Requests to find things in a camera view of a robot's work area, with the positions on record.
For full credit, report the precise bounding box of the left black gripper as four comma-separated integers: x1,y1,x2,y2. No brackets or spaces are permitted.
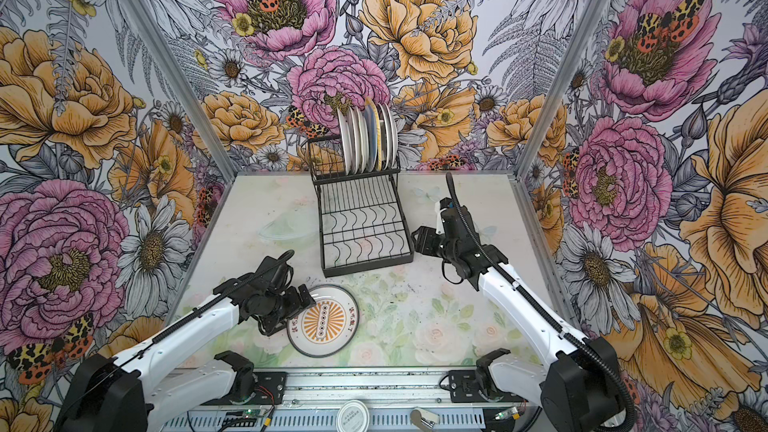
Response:
253,285,314,337

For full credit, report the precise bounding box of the orange sunburst plate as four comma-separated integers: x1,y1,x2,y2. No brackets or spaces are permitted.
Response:
338,112,352,175
288,284,360,358

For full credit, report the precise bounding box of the yellow woven square plate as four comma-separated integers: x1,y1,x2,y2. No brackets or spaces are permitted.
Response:
370,102,383,171

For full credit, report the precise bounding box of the white plate green red rim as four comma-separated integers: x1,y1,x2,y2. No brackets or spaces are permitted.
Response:
381,104,393,170

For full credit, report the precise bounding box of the white plate with chinese characters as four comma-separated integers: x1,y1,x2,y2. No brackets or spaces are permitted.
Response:
387,107,398,169

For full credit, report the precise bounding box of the white plate red ring pattern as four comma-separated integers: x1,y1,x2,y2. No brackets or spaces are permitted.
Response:
347,106,361,174

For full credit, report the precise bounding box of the pale glass plate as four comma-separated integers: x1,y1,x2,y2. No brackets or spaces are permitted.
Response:
356,109,369,173

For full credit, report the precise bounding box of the blue white striped plate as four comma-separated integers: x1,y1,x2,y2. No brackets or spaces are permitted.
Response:
363,99,378,172

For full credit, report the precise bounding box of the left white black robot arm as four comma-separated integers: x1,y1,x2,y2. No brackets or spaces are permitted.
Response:
53,250,315,431

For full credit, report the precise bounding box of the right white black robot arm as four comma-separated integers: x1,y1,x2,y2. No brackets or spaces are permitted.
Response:
412,176,637,431

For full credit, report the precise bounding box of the round white lid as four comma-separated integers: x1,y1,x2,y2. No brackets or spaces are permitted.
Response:
335,400,371,432

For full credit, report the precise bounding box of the grey clip tool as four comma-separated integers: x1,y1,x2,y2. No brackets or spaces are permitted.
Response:
409,408,440,432

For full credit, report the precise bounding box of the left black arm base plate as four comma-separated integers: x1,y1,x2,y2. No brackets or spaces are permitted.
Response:
242,371,288,406

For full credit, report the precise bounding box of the black wire dish rack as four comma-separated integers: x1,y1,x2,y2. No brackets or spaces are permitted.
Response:
304,135,414,278

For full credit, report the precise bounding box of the aluminium front rail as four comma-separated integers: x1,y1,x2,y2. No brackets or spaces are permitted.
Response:
155,364,625,410

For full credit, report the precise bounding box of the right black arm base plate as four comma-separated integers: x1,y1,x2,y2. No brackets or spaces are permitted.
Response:
439,369,525,404

